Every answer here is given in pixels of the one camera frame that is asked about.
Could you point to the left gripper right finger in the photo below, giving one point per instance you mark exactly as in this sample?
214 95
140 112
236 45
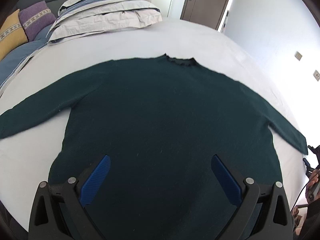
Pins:
274 220

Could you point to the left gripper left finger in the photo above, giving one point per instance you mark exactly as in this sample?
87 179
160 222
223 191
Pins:
59 209

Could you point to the dark green knit sweater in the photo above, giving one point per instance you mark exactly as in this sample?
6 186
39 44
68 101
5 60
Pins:
160 121

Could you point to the dark right sleeve forearm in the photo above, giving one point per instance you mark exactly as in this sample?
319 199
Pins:
311 226

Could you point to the right hand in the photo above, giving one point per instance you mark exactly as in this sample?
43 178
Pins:
297 218

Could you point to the white bed sheet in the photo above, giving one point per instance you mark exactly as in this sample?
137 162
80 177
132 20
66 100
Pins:
26 157

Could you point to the blue pillow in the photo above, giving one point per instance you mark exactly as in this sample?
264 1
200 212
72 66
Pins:
14 62

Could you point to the yellow patterned cushion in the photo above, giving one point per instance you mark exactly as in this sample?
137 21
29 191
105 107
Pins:
12 34

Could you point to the purple patterned cushion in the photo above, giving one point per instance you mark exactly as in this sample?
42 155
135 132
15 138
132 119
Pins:
34 18

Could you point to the grey folded duvet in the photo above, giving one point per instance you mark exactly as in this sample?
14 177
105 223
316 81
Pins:
88 20

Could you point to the brown wooden door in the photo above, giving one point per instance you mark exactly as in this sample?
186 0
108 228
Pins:
204 12

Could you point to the lower wall socket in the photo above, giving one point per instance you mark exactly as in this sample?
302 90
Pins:
316 75

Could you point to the wall socket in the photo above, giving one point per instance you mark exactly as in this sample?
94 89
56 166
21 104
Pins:
316 75
298 56

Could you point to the upper wall socket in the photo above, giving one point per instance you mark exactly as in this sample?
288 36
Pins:
298 56

